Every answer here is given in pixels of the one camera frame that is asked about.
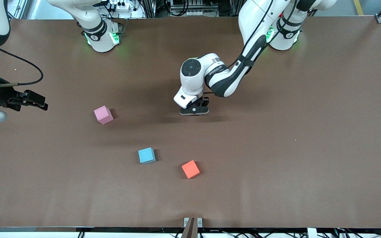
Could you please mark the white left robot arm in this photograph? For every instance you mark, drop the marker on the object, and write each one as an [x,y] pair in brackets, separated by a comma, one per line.
[190,86]

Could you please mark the light blue foam block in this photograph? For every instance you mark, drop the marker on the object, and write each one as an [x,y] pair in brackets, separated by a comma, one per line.
[147,155]

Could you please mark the white power strip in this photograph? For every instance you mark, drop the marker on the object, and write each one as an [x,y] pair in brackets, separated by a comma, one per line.
[121,5]

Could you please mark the white table edge rail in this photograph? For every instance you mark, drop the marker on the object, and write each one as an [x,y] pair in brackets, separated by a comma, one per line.
[45,235]

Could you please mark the pink foam block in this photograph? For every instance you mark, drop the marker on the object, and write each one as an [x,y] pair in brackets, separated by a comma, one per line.
[103,114]

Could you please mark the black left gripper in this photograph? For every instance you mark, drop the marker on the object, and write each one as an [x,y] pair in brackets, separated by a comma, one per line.
[205,103]

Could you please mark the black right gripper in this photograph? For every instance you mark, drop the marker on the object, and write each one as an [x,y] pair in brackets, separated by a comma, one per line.
[2,97]

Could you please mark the orange foam block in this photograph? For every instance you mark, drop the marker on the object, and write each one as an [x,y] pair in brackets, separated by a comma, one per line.
[190,169]

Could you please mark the brown tapered post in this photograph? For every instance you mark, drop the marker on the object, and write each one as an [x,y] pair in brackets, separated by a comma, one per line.
[190,231]

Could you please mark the metal bracket with screws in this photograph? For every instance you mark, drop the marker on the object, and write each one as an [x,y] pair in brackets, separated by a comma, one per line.
[186,220]

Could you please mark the dark electronics device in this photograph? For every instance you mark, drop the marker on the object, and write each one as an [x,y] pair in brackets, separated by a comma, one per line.
[187,6]

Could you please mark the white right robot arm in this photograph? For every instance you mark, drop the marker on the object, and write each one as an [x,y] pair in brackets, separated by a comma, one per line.
[94,33]

